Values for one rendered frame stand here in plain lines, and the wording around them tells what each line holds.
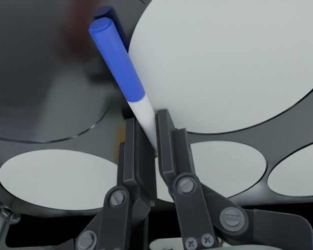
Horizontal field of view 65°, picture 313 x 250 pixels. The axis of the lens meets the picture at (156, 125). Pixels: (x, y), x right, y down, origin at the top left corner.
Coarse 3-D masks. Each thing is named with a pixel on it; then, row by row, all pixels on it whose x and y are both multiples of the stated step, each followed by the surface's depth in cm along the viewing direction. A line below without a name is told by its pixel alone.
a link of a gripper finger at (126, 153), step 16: (128, 128) 13; (128, 144) 12; (144, 144) 13; (128, 160) 12; (144, 160) 13; (128, 176) 11; (144, 176) 12; (144, 192) 12; (144, 208) 12; (96, 224) 11; (80, 240) 11; (96, 240) 10
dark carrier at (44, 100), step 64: (0, 0) 9; (64, 0) 9; (128, 0) 9; (0, 64) 11; (64, 64) 11; (0, 128) 14; (64, 128) 15; (256, 128) 15; (0, 192) 20; (256, 192) 23
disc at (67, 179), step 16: (16, 160) 17; (32, 160) 17; (48, 160) 17; (64, 160) 17; (80, 160) 17; (96, 160) 17; (0, 176) 18; (16, 176) 18; (32, 176) 18; (48, 176) 18; (64, 176) 19; (80, 176) 19; (96, 176) 19; (112, 176) 19; (16, 192) 20; (32, 192) 20; (48, 192) 20; (64, 192) 21; (80, 192) 21; (96, 192) 21; (64, 208) 23; (80, 208) 23
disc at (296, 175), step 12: (312, 144) 17; (300, 156) 18; (312, 156) 18; (276, 168) 19; (288, 168) 19; (300, 168) 19; (312, 168) 20; (276, 180) 21; (288, 180) 21; (300, 180) 21; (312, 180) 21; (288, 192) 23; (300, 192) 23; (312, 192) 23
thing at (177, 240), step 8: (8, 224) 27; (8, 232) 27; (0, 240) 26; (8, 240) 27; (152, 240) 26; (160, 240) 26; (168, 240) 26; (176, 240) 26; (0, 248) 26; (8, 248) 26; (16, 248) 26; (24, 248) 26; (32, 248) 26; (40, 248) 26; (48, 248) 26; (152, 248) 25; (160, 248) 25; (168, 248) 25; (176, 248) 25
